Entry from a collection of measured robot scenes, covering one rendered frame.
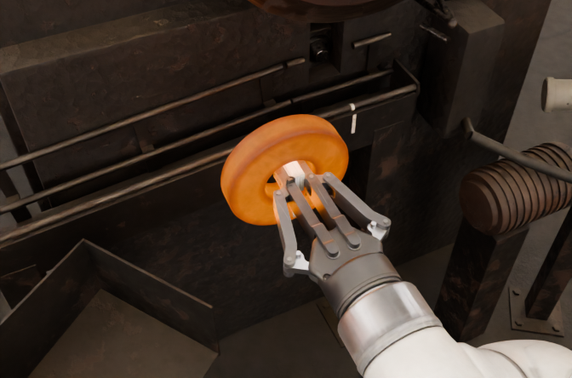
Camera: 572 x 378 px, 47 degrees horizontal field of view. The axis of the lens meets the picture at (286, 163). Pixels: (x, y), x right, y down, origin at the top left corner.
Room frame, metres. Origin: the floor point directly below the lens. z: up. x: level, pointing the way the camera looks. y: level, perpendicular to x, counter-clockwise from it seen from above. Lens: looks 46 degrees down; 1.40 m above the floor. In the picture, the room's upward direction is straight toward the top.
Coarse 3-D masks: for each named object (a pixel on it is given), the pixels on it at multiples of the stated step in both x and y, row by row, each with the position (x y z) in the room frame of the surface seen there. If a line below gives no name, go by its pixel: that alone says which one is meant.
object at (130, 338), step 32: (96, 256) 0.50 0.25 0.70; (64, 288) 0.47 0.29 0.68; (96, 288) 0.51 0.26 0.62; (128, 288) 0.48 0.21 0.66; (160, 288) 0.45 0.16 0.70; (32, 320) 0.42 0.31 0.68; (64, 320) 0.45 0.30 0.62; (96, 320) 0.46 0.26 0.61; (128, 320) 0.46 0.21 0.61; (160, 320) 0.46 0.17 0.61; (192, 320) 0.43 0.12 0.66; (0, 352) 0.37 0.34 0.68; (32, 352) 0.40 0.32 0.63; (64, 352) 0.42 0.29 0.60; (96, 352) 0.42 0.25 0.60; (128, 352) 0.41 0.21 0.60; (160, 352) 0.41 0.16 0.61; (192, 352) 0.41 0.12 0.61
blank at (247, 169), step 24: (288, 120) 0.54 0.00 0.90; (312, 120) 0.55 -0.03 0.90; (240, 144) 0.52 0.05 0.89; (264, 144) 0.51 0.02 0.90; (288, 144) 0.51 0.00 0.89; (312, 144) 0.53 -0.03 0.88; (336, 144) 0.54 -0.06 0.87; (240, 168) 0.49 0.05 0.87; (264, 168) 0.50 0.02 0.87; (312, 168) 0.54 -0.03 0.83; (336, 168) 0.54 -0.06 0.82; (240, 192) 0.49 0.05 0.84; (264, 192) 0.50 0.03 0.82; (240, 216) 0.49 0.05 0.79; (264, 216) 0.50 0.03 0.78
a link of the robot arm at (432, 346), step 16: (416, 336) 0.29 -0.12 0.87; (432, 336) 0.29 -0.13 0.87; (448, 336) 0.30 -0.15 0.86; (384, 352) 0.28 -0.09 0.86; (400, 352) 0.28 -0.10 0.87; (416, 352) 0.27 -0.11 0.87; (432, 352) 0.27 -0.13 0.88; (448, 352) 0.27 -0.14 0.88; (464, 352) 0.28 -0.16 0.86; (480, 352) 0.29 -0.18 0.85; (496, 352) 0.30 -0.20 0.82; (368, 368) 0.28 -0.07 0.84; (384, 368) 0.27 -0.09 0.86; (400, 368) 0.26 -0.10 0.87; (416, 368) 0.26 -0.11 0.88; (432, 368) 0.26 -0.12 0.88; (448, 368) 0.26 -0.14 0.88; (464, 368) 0.26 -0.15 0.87; (480, 368) 0.27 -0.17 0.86; (496, 368) 0.27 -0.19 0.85; (512, 368) 0.28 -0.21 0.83
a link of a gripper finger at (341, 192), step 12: (324, 180) 0.50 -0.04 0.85; (336, 180) 0.50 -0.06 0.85; (336, 192) 0.48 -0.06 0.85; (348, 192) 0.48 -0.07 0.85; (348, 204) 0.47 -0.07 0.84; (360, 204) 0.46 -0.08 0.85; (360, 216) 0.45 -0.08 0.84; (372, 216) 0.45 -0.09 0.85; (384, 216) 0.45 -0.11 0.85; (384, 228) 0.43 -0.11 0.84
